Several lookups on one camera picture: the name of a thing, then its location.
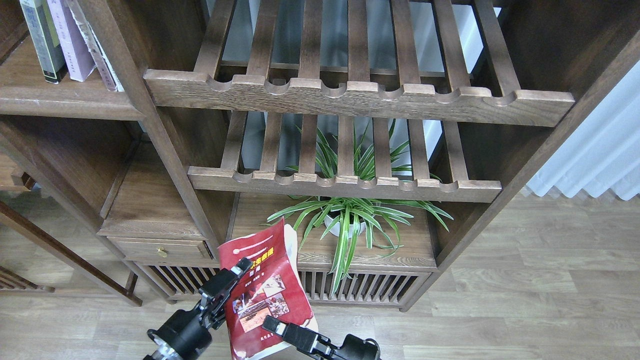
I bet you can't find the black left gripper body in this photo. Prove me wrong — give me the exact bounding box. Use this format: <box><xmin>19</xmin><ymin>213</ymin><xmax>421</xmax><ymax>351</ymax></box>
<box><xmin>144</xmin><ymin>295</ymin><xmax>230</xmax><ymax>360</ymax></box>

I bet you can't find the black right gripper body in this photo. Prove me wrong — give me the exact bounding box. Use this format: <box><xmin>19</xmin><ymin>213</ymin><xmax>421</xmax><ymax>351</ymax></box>
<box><xmin>310</xmin><ymin>333</ymin><xmax>381</xmax><ymax>360</ymax></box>

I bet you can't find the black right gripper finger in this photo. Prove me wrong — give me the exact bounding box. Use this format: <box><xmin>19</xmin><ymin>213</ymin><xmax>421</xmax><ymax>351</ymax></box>
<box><xmin>262</xmin><ymin>316</ymin><xmax>330</xmax><ymax>357</ymax></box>

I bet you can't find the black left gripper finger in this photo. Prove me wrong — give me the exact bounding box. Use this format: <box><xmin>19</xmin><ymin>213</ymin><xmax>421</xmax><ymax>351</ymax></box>
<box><xmin>199</xmin><ymin>257</ymin><xmax>253</xmax><ymax>306</ymax></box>

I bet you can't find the red cover book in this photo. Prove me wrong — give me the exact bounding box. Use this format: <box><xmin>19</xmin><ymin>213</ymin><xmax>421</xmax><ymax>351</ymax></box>
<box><xmin>218</xmin><ymin>219</ymin><xmax>318</xmax><ymax>360</ymax></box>

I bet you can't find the pale purple book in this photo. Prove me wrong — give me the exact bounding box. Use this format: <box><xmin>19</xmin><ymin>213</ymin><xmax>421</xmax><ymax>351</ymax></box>
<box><xmin>47</xmin><ymin>0</ymin><xmax>96</xmax><ymax>82</ymax></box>

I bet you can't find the green and black book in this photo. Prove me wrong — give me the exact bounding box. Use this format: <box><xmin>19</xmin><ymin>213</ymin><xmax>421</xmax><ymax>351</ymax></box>
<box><xmin>20</xmin><ymin>0</ymin><xmax>67</xmax><ymax>84</ymax></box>

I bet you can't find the brass drawer knob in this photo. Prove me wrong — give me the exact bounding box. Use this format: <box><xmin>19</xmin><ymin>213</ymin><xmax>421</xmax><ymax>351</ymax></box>
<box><xmin>157</xmin><ymin>247</ymin><xmax>169</xmax><ymax>258</ymax></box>

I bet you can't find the white plant pot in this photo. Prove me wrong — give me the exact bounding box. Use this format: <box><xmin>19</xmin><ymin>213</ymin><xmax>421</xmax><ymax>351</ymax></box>
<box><xmin>324</xmin><ymin>210</ymin><xmax>367</xmax><ymax>238</ymax></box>

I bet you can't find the green spider plant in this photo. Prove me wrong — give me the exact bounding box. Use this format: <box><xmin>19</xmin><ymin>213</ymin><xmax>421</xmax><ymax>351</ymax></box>
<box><xmin>266</xmin><ymin>120</ymin><xmax>454</xmax><ymax>295</ymax></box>

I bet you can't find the dark wooden bookshelf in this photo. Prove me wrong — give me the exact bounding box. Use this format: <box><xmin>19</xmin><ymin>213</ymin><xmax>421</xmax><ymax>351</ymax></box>
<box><xmin>1</xmin><ymin>0</ymin><xmax>639</xmax><ymax>312</ymax></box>

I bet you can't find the worn white standing book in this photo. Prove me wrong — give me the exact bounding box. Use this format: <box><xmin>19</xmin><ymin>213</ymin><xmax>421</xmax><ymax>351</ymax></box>
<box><xmin>66</xmin><ymin>0</ymin><xmax>125</xmax><ymax>92</ymax></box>

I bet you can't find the white curtain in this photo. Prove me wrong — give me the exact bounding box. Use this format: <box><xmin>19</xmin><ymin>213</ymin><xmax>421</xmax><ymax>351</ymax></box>
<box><xmin>526</xmin><ymin>64</ymin><xmax>640</xmax><ymax>201</ymax></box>

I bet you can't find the wooden chair frame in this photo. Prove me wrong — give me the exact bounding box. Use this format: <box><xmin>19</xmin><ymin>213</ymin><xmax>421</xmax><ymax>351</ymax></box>
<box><xmin>0</xmin><ymin>150</ymin><xmax>144</xmax><ymax>307</ymax></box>

